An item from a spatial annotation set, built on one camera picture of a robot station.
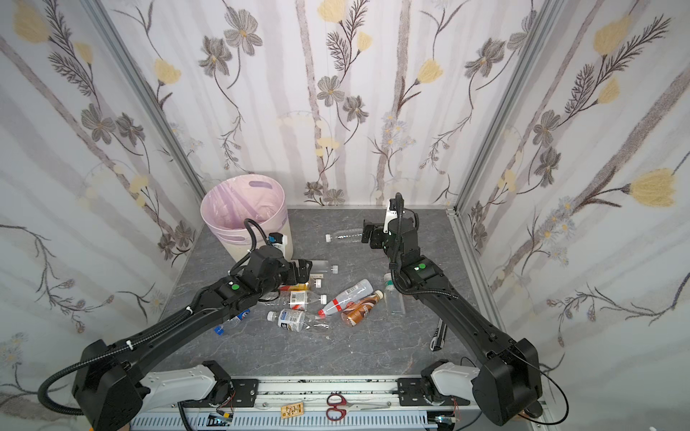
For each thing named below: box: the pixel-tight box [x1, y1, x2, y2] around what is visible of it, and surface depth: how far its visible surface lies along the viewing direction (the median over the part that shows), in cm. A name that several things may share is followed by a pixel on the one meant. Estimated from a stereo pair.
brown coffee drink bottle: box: [340, 289, 385, 327], surface depth 88 cm
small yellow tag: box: [280, 402, 304, 420], surface depth 72 cm
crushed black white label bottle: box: [266, 308, 329, 333], surface depth 85 cm
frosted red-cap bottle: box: [317, 279, 374, 320], surface depth 90 cm
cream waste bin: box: [200, 174, 293, 264], surface depth 93 cm
